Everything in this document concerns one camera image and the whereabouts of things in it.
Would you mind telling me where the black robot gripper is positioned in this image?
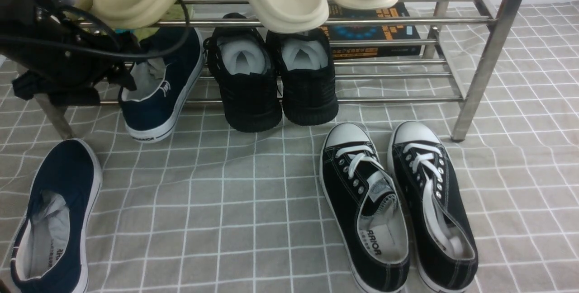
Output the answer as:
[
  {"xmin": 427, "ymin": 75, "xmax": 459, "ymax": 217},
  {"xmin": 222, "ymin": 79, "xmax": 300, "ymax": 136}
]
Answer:
[{"xmin": 1, "ymin": 0, "xmax": 147, "ymax": 106}]

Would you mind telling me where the black canvas laced sneaker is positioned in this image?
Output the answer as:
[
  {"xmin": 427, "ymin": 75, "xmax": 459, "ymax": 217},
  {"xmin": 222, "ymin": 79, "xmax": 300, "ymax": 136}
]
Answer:
[
  {"xmin": 320, "ymin": 123, "xmax": 411, "ymax": 293},
  {"xmin": 387, "ymin": 121, "xmax": 479, "ymax": 293}
]

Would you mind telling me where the black canvas laced sneaker left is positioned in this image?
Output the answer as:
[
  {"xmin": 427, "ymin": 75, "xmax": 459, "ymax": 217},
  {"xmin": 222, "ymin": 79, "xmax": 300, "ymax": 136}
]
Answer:
[{"xmin": 320, "ymin": 123, "xmax": 411, "ymax": 293}]

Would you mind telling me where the black knit sneaker right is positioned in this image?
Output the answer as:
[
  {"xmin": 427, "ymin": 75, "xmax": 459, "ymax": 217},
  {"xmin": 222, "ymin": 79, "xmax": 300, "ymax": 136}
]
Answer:
[{"xmin": 266, "ymin": 28, "xmax": 339, "ymax": 126}]

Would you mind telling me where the black canvas laced sneaker right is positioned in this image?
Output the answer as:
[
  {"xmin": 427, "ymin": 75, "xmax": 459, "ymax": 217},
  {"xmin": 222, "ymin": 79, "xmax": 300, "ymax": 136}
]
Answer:
[{"xmin": 387, "ymin": 121, "xmax": 479, "ymax": 293}]

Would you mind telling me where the black knit sneaker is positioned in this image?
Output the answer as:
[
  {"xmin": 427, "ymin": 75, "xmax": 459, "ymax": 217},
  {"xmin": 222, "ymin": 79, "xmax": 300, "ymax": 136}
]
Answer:
[
  {"xmin": 204, "ymin": 26, "xmax": 283, "ymax": 133},
  {"xmin": 266, "ymin": 28, "xmax": 339, "ymax": 126}
]

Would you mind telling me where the stainless steel shoe rack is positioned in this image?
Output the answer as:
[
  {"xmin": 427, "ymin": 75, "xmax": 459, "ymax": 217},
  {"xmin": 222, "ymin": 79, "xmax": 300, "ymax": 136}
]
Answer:
[{"xmin": 32, "ymin": 0, "xmax": 535, "ymax": 142}]

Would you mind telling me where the black cable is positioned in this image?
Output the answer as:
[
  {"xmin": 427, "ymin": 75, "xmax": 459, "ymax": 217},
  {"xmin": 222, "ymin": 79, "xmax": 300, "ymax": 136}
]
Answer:
[{"xmin": 0, "ymin": 0, "xmax": 191, "ymax": 61}]

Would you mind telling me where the black orange box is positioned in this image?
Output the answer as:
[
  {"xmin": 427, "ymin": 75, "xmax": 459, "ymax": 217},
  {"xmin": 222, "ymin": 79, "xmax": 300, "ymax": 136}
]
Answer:
[{"xmin": 320, "ymin": 3, "xmax": 422, "ymax": 60}]

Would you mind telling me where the grey checked floor cloth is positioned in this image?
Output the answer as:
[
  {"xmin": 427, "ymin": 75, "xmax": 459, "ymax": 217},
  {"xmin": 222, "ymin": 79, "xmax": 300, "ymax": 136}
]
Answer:
[{"xmin": 0, "ymin": 3, "xmax": 579, "ymax": 293}]

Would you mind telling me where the green blue book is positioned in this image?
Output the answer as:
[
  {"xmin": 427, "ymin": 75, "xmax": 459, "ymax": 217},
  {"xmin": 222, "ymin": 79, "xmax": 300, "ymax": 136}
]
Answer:
[{"xmin": 115, "ymin": 5, "xmax": 195, "ymax": 41}]

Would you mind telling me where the black knit sneaker left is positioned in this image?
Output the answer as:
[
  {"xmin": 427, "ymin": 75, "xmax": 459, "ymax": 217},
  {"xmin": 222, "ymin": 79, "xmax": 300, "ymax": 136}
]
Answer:
[{"xmin": 204, "ymin": 26, "xmax": 283, "ymax": 133}]

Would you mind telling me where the navy slip-on shoe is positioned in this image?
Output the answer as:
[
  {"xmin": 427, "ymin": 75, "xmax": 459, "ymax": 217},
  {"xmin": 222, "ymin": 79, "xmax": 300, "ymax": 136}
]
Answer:
[
  {"xmin": 118, "ymin": 28, "xmax": 205, "ymax": 143},
  {"xmin": 10, "ymin": 138, "xmax": 103, "ymax": 293}
]

